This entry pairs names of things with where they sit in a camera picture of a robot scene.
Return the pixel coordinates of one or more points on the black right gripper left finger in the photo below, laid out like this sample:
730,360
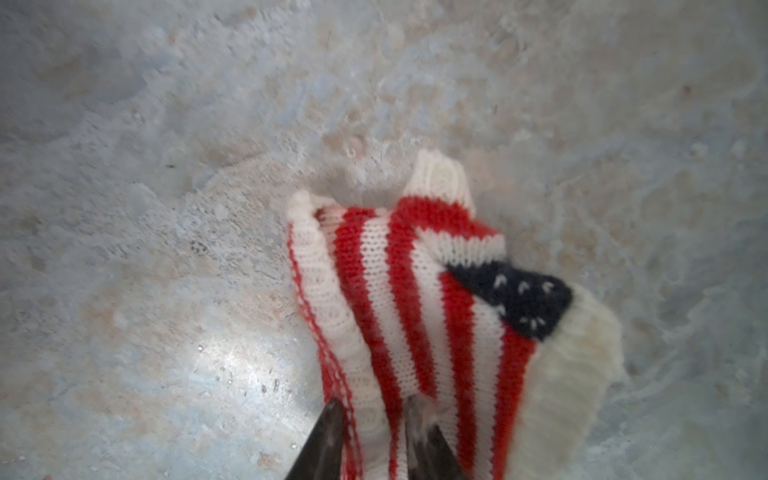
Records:
321,456

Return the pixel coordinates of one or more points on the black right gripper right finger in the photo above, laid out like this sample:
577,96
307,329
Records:
429,457

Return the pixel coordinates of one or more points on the red white striped knit sweater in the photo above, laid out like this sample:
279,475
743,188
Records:
420,300

